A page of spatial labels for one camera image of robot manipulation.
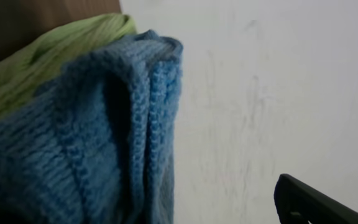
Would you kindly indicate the blue microfiber cloth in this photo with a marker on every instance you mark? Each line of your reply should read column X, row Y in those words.
column 95, row 145

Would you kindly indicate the folded green cloth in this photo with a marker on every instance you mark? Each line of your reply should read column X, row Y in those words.
column 40, row 61

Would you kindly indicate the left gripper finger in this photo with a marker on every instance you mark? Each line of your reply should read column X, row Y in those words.
column 298, row 203

